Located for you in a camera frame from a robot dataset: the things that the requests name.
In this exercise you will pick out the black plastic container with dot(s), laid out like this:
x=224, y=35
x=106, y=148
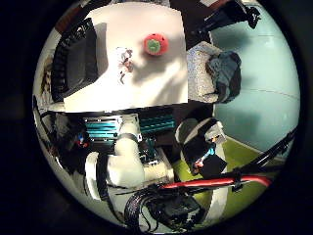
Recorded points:
x=76, y=62

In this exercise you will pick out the teal ribbed rack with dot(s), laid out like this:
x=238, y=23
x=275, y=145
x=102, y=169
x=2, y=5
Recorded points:
x=104, y=128

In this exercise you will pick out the grey cloth pile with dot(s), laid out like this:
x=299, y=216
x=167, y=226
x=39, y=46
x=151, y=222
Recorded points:
x=199, y=75

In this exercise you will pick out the black tripod pole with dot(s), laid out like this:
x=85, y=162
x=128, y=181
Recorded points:
x=267, y=155

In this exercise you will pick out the red round plush toy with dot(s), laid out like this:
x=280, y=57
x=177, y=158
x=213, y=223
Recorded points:
x=156, y=44

